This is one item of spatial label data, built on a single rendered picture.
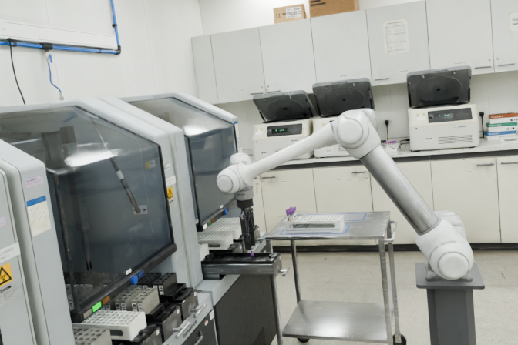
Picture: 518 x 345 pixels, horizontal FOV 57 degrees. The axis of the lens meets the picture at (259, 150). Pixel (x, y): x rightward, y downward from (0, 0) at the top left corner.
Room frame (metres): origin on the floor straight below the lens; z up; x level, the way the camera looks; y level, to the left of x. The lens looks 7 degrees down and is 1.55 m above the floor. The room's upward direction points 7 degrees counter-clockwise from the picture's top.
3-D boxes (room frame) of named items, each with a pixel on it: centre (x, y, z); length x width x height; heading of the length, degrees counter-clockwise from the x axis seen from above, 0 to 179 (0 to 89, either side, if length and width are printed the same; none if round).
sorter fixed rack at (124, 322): (1.56, 0.60, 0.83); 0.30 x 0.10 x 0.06; 72
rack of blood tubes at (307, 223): (2.43, -0.24, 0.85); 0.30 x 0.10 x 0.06; 70
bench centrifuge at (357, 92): (4.57, -0.85, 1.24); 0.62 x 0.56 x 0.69; 163
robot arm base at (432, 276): (2.00, -0.75, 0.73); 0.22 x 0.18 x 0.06; 162
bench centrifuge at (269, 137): (4.75, -0.30, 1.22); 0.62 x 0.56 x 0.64; 160
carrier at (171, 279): (1.82, 0.42, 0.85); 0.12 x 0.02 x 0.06; 162
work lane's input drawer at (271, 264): (2.20, 0.28, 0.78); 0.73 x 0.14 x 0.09; 72
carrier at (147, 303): (1.68, 0.46, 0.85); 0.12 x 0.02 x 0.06; 163
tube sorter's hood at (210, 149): (2.50, 0.45, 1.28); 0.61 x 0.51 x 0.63; 162
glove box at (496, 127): (4.30, -2.20, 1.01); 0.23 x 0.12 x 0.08; 71
